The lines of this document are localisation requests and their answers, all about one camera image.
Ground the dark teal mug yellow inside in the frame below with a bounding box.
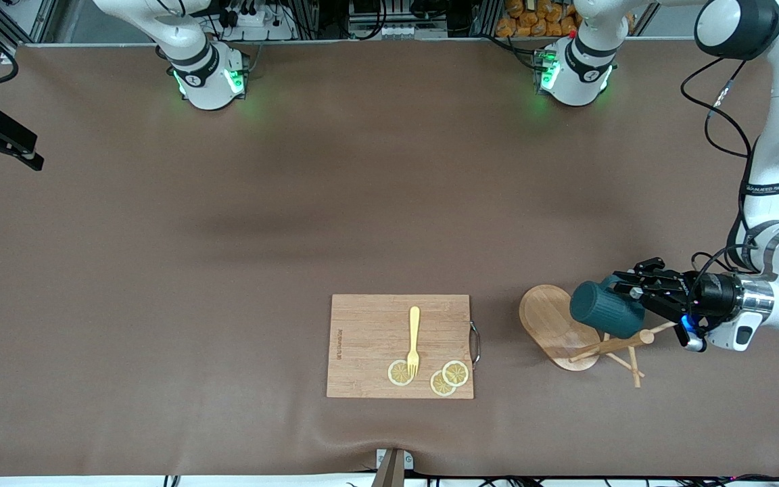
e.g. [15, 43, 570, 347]
[569, 274, 646, 340]

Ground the wooden mug tree rack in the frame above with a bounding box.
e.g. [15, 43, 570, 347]
[518, 284, 678, 388]

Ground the brown table mat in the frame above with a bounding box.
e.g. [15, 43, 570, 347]
[0, 37, 779, 478]

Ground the yellow plastic fork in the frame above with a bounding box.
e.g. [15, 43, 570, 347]
[407, 306, 422, 377]

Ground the white power strip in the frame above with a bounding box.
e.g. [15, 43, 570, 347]
[217, 5, 281, 29]

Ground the orange packaged goods pile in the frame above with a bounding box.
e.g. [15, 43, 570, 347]
[496, 0, 636, 39]

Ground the white terminal block strip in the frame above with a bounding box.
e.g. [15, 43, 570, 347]
[348, 22, 449, 40]

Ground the aluminium frame beam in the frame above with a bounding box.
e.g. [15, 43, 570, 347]
[0, 0, 59, 62]

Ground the wooden cutting board metal handle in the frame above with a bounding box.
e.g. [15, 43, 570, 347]
[326, 294, 481, 400]

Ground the metal table edge bracket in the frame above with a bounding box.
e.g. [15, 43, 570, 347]
[371, 448, 415, 487]

